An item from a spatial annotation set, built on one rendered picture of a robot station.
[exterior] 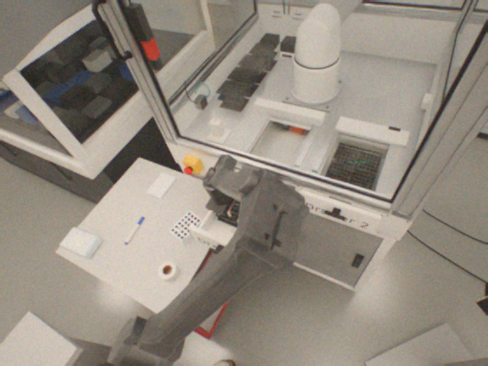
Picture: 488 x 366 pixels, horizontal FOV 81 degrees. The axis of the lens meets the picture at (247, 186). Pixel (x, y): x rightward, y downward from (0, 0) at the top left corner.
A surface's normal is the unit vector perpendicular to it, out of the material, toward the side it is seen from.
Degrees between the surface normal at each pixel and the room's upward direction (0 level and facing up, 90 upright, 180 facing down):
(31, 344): 0
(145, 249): 0
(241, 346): 0
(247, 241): 67
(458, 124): 90
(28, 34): 90
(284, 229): 39
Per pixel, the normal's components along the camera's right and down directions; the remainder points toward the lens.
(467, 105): -0.45, 0.76
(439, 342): -0.15, -0.63
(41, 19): 0.88, 0.31
